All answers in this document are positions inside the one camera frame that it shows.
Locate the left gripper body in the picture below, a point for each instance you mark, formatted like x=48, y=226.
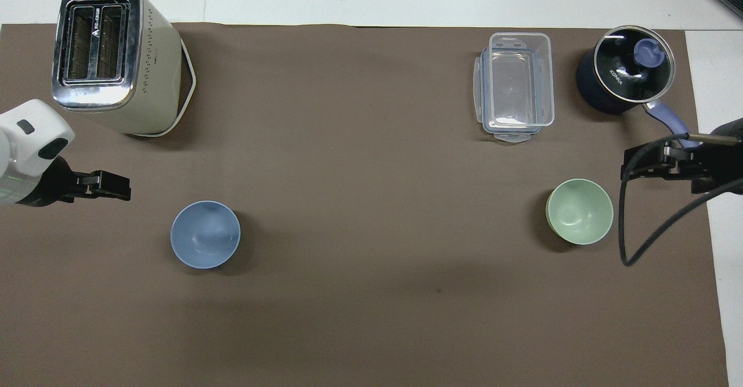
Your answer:
x=51, y=185

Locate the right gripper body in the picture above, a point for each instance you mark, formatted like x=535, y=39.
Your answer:
x=722, y=155

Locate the green bowl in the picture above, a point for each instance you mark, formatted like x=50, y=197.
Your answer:
x=580, y=212

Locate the blue bowl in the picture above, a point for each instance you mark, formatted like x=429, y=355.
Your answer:
x=205, y=235

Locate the glass pot lid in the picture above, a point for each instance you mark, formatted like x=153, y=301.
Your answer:
x=630, y=65

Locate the cream and chrome toaster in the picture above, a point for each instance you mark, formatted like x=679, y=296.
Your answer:
x=125, y=68

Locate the dark blue pot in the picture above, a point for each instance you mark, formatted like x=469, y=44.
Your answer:
x=592, y=94

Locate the clear plastic container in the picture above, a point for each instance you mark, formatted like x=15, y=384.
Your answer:
x=520, y=82

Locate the clear plastic container lid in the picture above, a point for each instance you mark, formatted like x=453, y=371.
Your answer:
x=479, y=85

